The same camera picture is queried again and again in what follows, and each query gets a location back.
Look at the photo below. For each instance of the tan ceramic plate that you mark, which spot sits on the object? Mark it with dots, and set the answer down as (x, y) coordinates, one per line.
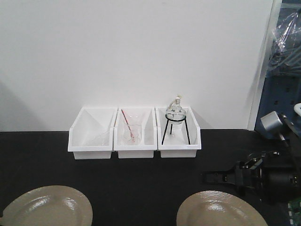
(49, 206)
(216, 208)

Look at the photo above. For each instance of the round glass flask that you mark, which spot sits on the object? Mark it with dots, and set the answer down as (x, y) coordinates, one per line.
(175, 112)

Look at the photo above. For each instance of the white lab faucet green knobs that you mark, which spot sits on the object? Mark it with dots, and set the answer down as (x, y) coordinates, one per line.
(297, 109)

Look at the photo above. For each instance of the clear plastic bag of pegs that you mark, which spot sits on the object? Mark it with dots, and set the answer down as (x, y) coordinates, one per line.
(285, 59)

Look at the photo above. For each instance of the black wire tripod stand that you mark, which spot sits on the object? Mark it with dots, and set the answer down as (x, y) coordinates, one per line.
(168, 122)

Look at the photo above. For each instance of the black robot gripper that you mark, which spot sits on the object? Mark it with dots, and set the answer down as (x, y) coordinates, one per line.
(274, 178)

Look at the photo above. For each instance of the right white storage bin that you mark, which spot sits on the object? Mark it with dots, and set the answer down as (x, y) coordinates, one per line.
(176, 145)

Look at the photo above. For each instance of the left white storage bin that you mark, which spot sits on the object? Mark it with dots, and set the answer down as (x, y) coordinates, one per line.
(91, 134)

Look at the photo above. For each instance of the white storage bin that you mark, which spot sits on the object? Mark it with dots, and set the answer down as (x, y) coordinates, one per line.
(91, 134)
(149, 143)
(176, 145)

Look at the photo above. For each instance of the blue-grey pegboard drying rack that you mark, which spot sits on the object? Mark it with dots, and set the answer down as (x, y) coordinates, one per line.
(280, 94)

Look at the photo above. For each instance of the red glass stirring rod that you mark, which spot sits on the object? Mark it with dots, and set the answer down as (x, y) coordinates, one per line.
(131, 133)

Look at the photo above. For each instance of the middle white storage bin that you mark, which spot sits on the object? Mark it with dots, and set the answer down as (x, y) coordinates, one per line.
(149, 143)

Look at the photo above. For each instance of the clear glass beaker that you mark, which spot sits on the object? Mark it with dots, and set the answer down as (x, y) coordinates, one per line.
(137, 132)

